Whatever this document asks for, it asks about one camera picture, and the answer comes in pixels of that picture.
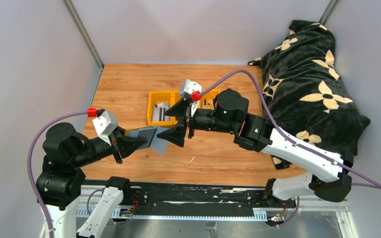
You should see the yellow leather card holder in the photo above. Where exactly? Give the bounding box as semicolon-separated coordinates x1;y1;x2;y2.
126;126;169;157

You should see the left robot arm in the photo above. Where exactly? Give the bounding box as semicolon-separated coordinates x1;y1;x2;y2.
36;122;147;238

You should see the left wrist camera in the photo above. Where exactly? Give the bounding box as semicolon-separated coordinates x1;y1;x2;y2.
92;111;119;146

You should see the gold cards stack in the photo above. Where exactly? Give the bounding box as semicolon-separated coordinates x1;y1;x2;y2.
201;99;214;110

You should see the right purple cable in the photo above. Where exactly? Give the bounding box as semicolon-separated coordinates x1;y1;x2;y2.
190;69;381;227

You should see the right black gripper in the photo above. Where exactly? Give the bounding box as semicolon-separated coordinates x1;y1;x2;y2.
157;98;237;148

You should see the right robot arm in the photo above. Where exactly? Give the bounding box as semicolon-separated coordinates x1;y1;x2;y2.
157;89;352;207

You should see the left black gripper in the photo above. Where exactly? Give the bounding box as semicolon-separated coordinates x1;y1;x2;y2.
72;123;148;165

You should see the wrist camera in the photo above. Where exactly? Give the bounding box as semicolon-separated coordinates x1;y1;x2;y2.
179;79;202;117
92;111;119;146

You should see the white cards stack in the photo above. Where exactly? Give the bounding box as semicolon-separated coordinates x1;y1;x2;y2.
152;102;170;122

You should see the right yellow bin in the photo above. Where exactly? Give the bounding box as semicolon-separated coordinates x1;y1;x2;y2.
198;89;221;110

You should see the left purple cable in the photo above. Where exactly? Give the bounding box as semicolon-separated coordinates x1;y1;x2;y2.
26;107;97;238

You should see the black floral blanket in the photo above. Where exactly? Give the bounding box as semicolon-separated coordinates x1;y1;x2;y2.
249;20;371;156

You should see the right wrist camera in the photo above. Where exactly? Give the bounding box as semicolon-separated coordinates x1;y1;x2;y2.
179;79;202;117

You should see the purple cable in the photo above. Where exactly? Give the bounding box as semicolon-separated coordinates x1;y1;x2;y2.
190;69;381;227
26;107;97;238

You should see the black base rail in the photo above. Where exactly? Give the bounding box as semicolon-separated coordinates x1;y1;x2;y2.
120;182;296;218

